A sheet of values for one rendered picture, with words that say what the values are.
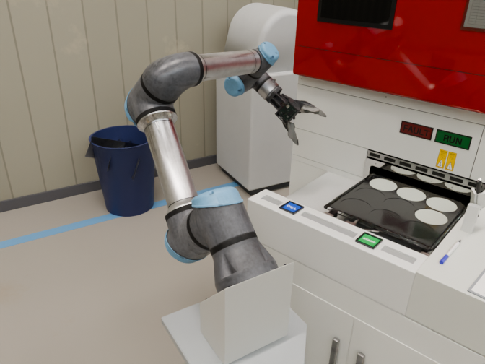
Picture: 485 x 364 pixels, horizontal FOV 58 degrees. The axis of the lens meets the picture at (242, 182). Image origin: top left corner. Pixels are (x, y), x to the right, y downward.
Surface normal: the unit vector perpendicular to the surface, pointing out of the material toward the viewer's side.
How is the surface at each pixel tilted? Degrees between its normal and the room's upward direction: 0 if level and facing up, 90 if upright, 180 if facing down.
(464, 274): 0
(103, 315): 0
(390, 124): 90
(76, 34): 90
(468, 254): 0
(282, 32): 90
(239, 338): 90
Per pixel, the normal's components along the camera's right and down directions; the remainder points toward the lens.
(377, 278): -0.66, 0.33
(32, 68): 0.53, 0.40
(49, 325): 0.02, -0.89
